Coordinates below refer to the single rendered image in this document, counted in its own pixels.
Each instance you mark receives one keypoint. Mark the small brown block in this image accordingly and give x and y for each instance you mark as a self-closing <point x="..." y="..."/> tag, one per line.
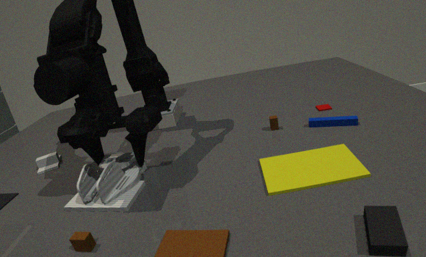
<point x="274" y="122"/>

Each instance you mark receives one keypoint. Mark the brown cube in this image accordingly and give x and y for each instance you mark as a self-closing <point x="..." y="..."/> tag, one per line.
<point x="82" y="241"/>

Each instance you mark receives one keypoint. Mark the blue rectangular bar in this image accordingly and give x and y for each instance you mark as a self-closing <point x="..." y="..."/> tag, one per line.
<point x="334" y="121"/>

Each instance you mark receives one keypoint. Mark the red flat plate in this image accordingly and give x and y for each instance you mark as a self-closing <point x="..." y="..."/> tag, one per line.
<point x="323" y="107"/>

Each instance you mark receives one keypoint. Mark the yellow flat plate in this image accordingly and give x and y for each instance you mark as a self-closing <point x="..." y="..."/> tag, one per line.
<point x="311" y="169"/>

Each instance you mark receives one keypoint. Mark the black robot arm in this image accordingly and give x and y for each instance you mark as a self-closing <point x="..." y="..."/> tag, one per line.
<point x="74" y="63"/>

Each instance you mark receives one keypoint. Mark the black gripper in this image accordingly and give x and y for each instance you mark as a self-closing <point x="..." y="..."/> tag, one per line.
<point x="138" y="123"/>

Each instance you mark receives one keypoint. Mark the brown flat plate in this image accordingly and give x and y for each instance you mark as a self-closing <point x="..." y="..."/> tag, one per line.
<point x="193" y="243"/>

